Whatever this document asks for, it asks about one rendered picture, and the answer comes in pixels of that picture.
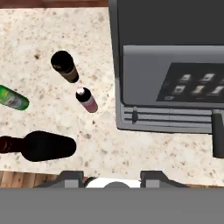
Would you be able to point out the grey coffee machine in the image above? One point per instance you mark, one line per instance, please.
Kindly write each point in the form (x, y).
(169, 67)

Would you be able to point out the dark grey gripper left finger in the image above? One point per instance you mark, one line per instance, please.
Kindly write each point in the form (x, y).
(71, 178)

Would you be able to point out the white round object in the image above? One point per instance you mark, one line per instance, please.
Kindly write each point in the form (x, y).
(112, 183)

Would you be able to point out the small pink-labelled bottle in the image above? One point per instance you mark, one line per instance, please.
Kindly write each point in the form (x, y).
(86, 99)

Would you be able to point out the green can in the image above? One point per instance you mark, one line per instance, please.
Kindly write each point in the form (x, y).
(12, 98)

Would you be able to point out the dark brown can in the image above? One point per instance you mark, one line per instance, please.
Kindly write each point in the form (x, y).
(64, 65)

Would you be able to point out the dark wine bottle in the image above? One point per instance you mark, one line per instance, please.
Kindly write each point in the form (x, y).
(40, 145)

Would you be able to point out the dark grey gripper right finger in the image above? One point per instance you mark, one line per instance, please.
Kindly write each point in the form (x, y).
(151, 178)

